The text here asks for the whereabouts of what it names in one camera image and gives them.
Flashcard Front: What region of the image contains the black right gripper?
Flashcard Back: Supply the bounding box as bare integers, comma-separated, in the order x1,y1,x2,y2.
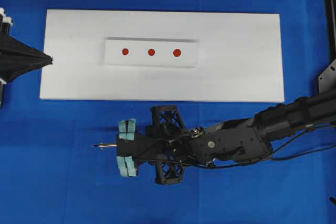
117,105,218,185

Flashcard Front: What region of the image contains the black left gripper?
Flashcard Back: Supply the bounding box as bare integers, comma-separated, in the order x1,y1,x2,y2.
1,7,53,108

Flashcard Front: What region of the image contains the red handled soldering iron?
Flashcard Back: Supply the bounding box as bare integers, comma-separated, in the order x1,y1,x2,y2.
92,143,117,150

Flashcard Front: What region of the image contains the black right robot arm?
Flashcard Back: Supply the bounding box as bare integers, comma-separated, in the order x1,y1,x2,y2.
116,89,335,185

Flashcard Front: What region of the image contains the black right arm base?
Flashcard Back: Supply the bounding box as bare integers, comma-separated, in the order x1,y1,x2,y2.
318,60,336,93

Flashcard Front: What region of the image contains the blue table cloth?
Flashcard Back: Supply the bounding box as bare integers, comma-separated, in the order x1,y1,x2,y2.
1,0,335,223

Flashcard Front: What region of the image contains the large white foam board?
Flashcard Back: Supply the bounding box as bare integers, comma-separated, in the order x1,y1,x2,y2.
39,9,285,102

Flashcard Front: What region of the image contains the small white marker plate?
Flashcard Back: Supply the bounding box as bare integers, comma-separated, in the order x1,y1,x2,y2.
104,37,200,68

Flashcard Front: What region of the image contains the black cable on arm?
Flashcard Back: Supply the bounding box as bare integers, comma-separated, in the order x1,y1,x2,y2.
204,126,336,169

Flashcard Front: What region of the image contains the black aluminium frame rail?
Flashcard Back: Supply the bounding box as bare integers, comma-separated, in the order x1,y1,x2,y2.
324,0,335,62

